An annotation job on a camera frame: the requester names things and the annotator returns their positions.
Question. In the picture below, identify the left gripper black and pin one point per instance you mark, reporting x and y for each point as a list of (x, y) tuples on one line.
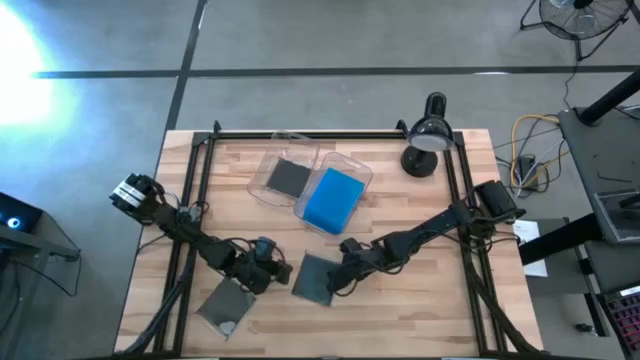
[(255, 277)]

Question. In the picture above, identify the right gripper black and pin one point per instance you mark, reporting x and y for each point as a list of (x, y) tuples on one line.
[(365, 257)]

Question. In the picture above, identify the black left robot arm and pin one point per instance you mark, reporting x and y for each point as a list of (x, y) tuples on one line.
[(200, 240)]

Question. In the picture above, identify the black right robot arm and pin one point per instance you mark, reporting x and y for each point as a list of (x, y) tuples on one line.
[(435, 222)]

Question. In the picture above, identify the clear plastic bin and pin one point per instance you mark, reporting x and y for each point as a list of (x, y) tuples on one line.
[(260, 190), (360, 172)]

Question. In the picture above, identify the black desk lamp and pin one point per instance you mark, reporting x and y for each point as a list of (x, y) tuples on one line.
[(430, 135)]

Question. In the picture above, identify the white paper sheet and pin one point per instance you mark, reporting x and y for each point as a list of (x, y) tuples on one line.
[(527, 235)]

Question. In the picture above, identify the black power strip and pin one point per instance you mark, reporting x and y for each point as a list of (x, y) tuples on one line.
[(526, 170)]

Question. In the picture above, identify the black crossbar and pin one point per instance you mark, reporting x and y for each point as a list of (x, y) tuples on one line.
[(555, 245)]

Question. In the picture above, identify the small black floor object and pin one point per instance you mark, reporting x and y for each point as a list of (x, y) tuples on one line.
[(585, 328)]

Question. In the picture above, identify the black device with blue light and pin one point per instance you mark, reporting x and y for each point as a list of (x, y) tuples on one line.
[(12, 220)]

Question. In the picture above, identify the backlit keyboard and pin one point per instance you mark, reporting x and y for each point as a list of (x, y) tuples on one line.
[(625, 315)]

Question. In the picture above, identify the grey side table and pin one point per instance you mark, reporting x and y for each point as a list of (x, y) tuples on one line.
[(595, 150)]

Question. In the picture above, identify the black allen key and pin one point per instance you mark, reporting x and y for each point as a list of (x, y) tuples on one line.
[(612, 178)]

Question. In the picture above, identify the black slanted pole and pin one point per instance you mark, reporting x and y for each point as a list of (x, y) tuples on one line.
[(612, 97)]

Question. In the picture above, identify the black floor fan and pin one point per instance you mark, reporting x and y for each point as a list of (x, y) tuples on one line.
[(580, 22)]

